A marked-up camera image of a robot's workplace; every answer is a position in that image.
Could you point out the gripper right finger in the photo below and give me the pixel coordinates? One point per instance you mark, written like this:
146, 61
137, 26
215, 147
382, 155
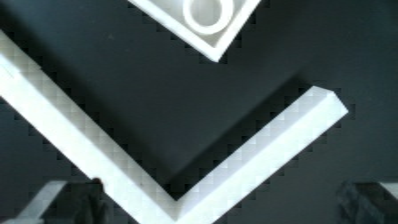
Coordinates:
368, 203

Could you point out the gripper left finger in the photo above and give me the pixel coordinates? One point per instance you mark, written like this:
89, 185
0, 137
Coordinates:
66, 204

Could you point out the white square table top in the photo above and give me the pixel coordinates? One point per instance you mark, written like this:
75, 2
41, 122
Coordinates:
204, 21

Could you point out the white U-shaped obstacle fence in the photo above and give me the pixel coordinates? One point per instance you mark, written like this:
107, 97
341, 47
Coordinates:
78, 138

